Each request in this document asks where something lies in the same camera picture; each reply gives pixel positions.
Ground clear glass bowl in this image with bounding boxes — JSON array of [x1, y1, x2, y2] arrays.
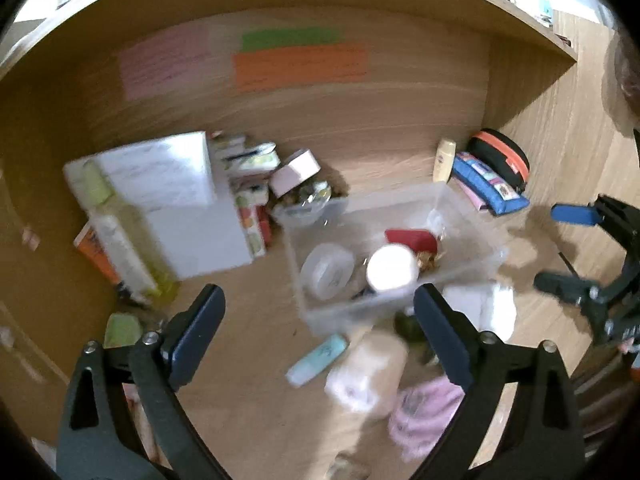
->
[[272, 182, 346, 226]]

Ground wooden desk hutch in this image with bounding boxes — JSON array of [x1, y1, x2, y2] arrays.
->
[[0, 0, 578, 161]]

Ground white cloth pouch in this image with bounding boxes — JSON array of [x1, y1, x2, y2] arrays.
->
[[442, 282, 517, 341]]

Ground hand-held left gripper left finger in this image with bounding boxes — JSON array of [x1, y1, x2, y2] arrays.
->
[[56, 284, 231, 480]]

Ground fruit print narrow box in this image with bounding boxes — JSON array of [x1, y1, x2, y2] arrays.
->
[[235, 187, 273, 258]]

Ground beige cup with clear lid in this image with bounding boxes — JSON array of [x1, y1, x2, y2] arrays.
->
[[325, 332, 410, 418]]

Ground white round container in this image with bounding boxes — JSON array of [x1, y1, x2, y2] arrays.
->
[[300, 242, 357, 302]]

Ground small green packet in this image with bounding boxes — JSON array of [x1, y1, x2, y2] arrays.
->
[[104, 312, 142, 348]]

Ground blue pencil case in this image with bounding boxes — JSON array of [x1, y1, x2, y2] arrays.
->
[[451, 152, 531, 217]]

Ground black orange zip pouch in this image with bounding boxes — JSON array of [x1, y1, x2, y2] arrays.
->
[[467, 129, 530, 193]]

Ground red flat case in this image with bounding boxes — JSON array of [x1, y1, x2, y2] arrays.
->
[[385, 229, 438, 253]]

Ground wooden desktop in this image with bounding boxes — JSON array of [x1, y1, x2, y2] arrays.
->
[[0, 10, 632, 480]]

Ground jar with white lid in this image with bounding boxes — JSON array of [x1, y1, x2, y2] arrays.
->
[[366, 244, 420, 293]]

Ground green sticky note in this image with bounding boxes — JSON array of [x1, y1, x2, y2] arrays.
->
[[241, 27, 343, 52]]

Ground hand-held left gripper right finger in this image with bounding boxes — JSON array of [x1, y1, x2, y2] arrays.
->
[[413, 284, 586, 480]]

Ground dark green pump bottle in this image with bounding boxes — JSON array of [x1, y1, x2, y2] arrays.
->
[[394, 310, 436, 356]]

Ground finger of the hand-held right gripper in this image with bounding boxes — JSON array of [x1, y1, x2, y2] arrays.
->
[[551, 195, 640, 251], [533, 271, 617, 322]]

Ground pink flat packet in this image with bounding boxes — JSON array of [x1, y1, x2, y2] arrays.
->
[[457, 180, 488, 211]]

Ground pink sticky note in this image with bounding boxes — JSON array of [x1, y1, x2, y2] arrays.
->
[[119, 27, 213, 101]]

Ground orange sticky note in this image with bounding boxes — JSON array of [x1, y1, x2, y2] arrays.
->
[[232, 45, 370, 92]]

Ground clear plastic storage bin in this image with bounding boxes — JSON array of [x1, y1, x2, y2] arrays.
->
[[280, 181, 511, 336]]

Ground yellow-green tall bottle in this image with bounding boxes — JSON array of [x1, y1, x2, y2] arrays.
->
[[82, 160, 180, 306]]

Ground cream lotion tube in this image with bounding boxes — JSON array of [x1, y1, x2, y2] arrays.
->
[[432, 139, 457, 183]]

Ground pink cloth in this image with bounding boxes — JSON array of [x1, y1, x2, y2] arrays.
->
[[387, 377, 468, 461]]

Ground stack of small packets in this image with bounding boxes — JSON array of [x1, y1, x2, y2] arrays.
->
[[210, 132, 281, 181]]

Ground light blue tube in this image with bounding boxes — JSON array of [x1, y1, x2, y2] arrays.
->
[[286, 334, 350, 387]]

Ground pink small box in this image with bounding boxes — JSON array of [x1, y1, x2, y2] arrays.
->
[[270, 149, 321, 198]]

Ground white cardboard box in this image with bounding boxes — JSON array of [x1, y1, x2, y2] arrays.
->
[[64, 131, 253, 281]]

